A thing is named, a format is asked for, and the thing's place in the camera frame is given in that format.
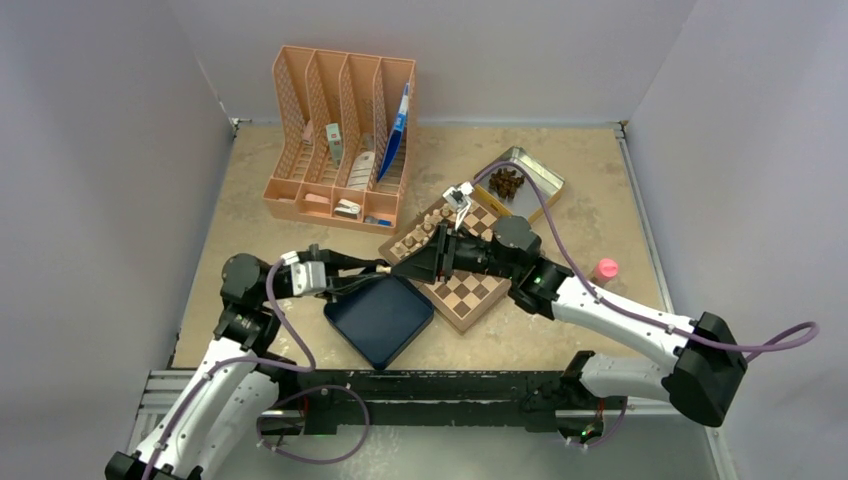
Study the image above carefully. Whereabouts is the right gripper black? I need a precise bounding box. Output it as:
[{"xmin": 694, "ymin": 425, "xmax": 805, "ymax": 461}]
[{"xmin": 392, "ymin": 220, "xmax": 519, "ymax": 286}]

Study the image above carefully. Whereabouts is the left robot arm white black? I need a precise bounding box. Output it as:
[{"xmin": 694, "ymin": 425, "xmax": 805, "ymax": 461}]
[{"xmin": 105, "ymin": 244, "xmax": 390, "ymax": 479}]

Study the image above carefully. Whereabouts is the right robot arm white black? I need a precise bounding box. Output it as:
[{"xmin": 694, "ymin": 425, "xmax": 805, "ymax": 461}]
[{"xmin": 390, "ymin": 216, "xmax": 748, "ymax": 427}]

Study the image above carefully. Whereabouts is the wooden chess board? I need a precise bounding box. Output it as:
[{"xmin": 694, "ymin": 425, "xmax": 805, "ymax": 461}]
[{"xmin": 378, "ymin": 193, "xmax": 510, "ymax": 334}]

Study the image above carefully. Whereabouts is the pile of dark chess pieces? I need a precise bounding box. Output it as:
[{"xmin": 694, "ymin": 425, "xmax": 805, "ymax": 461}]
[{"xmin": 488, "ymin": 167, "xmax": 526, "ymax": 201}]

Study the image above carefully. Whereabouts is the dark blue tray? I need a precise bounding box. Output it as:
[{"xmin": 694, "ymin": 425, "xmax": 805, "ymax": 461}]
[{"xmin": 323, "ymin": 276, "xmax": 435, "ymax": 370}]

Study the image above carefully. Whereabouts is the white stapler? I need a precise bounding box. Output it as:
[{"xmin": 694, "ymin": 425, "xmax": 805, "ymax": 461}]
[{"xmin": 333, "ymin": 199, "xmax": 362, "ymax": 220}]

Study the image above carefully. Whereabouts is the pink eraser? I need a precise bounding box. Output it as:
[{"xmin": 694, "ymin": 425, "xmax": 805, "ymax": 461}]
[{"xmin": 303, "ymin": 193, "xmax": 330, "ymax": 205}]

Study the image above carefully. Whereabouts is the white labelled tube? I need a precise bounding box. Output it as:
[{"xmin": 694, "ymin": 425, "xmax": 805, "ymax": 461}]
[{"xmin": 346, "ymin": 150, "xmax": 376, "ymax": 190}]

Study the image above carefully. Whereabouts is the yellow metal tin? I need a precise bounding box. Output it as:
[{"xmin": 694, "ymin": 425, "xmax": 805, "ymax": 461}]
[{"xmin": 474, "ymin": 146, "xmax": 565, "ymax": 223}]

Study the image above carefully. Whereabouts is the blue folder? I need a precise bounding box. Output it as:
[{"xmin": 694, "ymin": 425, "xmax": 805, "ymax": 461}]
[{"xmin": 377, "ymin": 82, "xmax": 411, "ymax": 182}]

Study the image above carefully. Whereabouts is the green white small box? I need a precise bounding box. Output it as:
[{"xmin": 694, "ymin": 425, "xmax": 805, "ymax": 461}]
[{"xmin": 325, "ymin": 123, "xmax": 344, "ymax": 169}]

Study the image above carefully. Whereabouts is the pink plastic desk organizer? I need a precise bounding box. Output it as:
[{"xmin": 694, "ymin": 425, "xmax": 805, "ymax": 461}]
[{"xmin": 262, "ymin": 46, "xmax": 418, "ymax": 235}]

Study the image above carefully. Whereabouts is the pink capped small bottle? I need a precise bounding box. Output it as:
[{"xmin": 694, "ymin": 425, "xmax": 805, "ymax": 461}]
[{"xmin": 590, "ymin": 258, "xmax": 619, "ymax": 287}]

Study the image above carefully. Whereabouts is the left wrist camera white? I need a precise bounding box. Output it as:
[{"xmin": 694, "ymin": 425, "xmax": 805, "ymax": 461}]
[{"xmin": 280, "ymin": 251, "xmax": 328, "ymax": 297}]

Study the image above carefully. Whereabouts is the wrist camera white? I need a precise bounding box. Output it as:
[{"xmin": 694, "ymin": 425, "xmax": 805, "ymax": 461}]
[
  {"xmin": 442, "ymin": 181, "xmax": 474, "ymax": 230},
  {"xmin": 280, "ymin": 251, "xmax": 328, "ymax": 297}
]

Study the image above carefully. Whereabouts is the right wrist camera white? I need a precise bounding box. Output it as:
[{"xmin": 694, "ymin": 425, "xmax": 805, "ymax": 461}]
[{"xmin": 442, "ymin": 181, "xmax": 474, "ymax": 230}]

